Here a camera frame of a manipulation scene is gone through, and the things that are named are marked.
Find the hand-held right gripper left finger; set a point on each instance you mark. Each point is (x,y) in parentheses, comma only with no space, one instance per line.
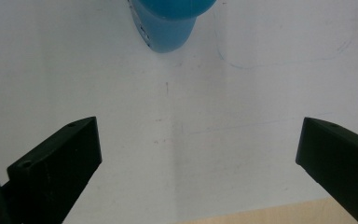
(56,174)

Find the white foam sheet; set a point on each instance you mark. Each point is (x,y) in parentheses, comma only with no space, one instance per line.
(199,124)

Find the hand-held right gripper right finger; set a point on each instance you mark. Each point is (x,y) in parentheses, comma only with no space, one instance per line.
(341,161)

